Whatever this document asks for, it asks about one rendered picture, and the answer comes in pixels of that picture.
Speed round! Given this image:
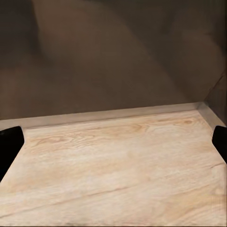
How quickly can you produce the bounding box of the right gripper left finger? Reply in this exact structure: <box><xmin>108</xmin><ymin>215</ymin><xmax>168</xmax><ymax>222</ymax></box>
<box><xmin>0</xmin><ymin>126</ymin><xmax>25</xmax><ymax>182</ymax></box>

